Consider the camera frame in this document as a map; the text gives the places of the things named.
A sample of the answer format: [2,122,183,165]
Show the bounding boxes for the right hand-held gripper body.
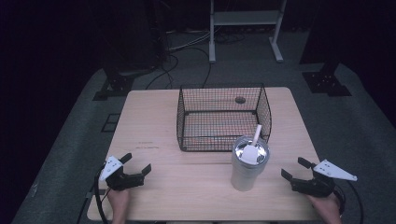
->
[290,159,359,198]

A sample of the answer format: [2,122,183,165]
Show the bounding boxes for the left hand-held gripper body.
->
[98,155,146,191]

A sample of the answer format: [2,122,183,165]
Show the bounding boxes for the silver tumbler cup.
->
[230,135,271,192]

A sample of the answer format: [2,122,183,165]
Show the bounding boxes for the white straw lid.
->
[240,124,263,165]

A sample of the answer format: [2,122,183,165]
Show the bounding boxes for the black wire basket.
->
[176,83,273,153]

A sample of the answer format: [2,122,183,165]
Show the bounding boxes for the person's left hand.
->
[106,188,131,224]

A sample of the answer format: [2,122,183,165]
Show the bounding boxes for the person's right hand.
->
[306,191,344,224]

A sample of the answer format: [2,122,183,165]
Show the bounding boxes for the black stand base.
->
[92,63,150,102]
[301,60,353,97]

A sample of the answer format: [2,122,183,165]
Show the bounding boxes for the white metal stand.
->
[208,0,288,64]

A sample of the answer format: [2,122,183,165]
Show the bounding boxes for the black cable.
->
[334,180,364,224]
[93,166,110,224]

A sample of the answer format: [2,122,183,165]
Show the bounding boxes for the floor cables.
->
[144,27,247,91]

